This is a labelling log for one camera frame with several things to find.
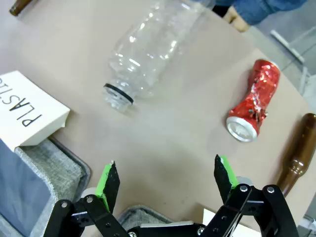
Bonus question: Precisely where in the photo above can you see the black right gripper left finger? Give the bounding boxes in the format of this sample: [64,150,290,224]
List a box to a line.
[40,159,131,237]

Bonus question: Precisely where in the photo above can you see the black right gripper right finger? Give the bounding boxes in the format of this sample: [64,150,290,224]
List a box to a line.
[203,154,299,237]

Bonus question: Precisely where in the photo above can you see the brown glass bottle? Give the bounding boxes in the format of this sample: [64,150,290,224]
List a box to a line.
[9,0,33,17]
[276,113,316,197]

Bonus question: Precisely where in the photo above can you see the person's left denim forearm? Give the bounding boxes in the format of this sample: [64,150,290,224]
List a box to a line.
[232,0,309,25]

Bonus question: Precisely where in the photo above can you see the grey felt plastic basket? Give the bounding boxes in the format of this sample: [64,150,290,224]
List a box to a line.
[0,137,91,237]

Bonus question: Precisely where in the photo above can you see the crushed red soda can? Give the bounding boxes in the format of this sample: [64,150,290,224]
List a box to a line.
[226,59,281,143]

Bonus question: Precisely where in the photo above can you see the person's left hand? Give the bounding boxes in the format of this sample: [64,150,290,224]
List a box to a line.
[223,6,249,33]

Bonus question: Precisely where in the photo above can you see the white PLASTIC label card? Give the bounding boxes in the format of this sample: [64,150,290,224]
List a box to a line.
[0,70,71,150]

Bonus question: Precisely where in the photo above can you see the clear uncapped plastic bottle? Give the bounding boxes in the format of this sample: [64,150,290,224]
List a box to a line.
[102,0,215,113]

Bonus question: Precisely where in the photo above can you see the grey metal frame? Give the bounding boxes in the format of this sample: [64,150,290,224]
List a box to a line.
[270,24,316,97]

